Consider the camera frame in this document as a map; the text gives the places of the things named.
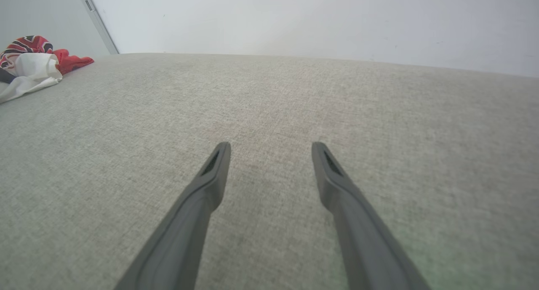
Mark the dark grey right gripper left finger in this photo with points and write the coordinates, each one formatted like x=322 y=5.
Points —
x=185 y=231

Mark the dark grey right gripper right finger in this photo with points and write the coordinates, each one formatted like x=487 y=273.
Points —
x=362 y=239

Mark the red white patterned garment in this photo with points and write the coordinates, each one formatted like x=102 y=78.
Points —
x=33 y=69

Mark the grey fabric sofa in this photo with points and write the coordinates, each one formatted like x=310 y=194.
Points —
x=269 y=96

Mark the grey metal frame strip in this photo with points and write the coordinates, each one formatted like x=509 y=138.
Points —
x=97 y=20

